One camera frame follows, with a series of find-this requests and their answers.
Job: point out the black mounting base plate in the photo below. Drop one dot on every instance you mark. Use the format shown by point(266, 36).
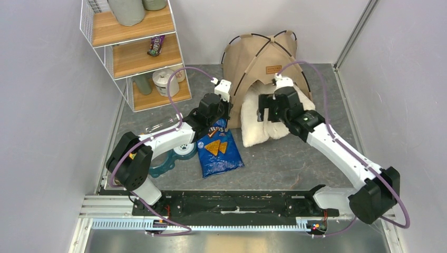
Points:
point(240, 207)

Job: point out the brown candy bag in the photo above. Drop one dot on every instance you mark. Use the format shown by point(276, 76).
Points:
point(156, 43)

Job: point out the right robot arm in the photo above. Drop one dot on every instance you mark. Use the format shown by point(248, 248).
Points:
point(376, 190)

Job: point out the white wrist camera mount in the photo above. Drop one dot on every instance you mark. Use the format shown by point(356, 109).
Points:
point(280, 81)

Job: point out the white wire wooden shelf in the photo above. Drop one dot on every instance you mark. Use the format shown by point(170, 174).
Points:
point(122, 50)

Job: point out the grey felt basket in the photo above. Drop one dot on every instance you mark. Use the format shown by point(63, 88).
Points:
point(154, 5)
point(127, 12)

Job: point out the aluminium corner rail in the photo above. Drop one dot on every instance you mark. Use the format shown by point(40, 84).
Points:
point(362, 21)

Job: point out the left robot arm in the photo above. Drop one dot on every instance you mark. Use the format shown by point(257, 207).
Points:
point(130, 160)

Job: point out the clear plastic bottle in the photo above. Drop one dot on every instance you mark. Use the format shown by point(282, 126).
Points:
point(154, 127)

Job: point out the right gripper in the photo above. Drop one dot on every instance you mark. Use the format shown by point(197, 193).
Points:
point(267, 100)

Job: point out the white ceramic mug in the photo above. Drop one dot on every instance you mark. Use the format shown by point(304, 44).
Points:
point(180, 75)

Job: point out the black tent pole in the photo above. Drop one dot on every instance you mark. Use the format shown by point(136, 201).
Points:
point(279, 49)
point(251, 59)

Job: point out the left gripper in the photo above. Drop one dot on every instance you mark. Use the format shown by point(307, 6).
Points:
point(228, 106)

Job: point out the blue Doritos chip bag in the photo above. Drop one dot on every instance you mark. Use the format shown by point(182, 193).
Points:
point(217, 151)

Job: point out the tan pet tent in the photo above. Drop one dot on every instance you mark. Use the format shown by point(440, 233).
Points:
point(253, 58)

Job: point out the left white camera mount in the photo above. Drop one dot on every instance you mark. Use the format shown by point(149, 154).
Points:
point(222, 88)

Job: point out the green can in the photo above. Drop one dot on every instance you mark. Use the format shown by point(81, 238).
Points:
point(143, 84)

